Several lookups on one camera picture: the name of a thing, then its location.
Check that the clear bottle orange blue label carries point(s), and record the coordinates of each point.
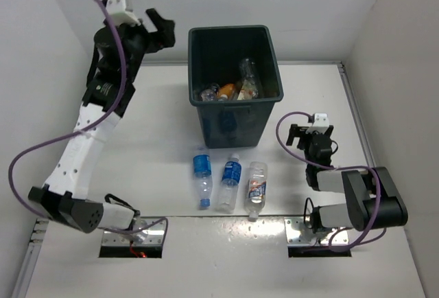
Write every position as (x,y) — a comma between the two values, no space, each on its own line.
(256,190)

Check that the dark green plastic bin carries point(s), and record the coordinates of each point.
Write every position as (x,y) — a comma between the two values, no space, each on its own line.
(215,55)

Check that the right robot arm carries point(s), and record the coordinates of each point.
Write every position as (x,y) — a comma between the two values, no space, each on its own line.
(358,187)

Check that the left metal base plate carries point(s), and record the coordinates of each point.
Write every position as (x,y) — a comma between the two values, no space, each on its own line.
(149,232)

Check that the clear crushed bottle in bin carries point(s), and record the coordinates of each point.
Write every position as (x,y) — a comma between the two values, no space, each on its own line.
(210,93)

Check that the clear bottle white cap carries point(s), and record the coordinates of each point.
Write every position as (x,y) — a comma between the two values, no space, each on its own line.
(249,73)

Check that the metal base plate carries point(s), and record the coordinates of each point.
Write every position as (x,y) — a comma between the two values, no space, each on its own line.
(299,234)
(149,232)

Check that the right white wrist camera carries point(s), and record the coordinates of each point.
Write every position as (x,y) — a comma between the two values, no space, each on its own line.
(319,123)

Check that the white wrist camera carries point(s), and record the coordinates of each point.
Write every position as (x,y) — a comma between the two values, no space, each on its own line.
(319,123)
(121,12)

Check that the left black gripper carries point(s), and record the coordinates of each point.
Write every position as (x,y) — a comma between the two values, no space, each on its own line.
(164,30)

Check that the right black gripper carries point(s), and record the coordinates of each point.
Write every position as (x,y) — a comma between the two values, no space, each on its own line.
(295,132)

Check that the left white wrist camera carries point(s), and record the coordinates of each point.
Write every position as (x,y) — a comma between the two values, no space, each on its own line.
(121,12)

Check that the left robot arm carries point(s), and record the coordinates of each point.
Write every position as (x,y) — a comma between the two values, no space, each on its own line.
(64,195)

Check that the blue label bottle white cap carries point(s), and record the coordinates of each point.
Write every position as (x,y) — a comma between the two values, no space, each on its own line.
(227,194)

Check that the orange juice bottle in bin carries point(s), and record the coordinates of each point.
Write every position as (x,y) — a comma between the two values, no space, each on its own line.
(227,92)

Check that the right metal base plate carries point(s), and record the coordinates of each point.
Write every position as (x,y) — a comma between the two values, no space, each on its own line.
(299,234)

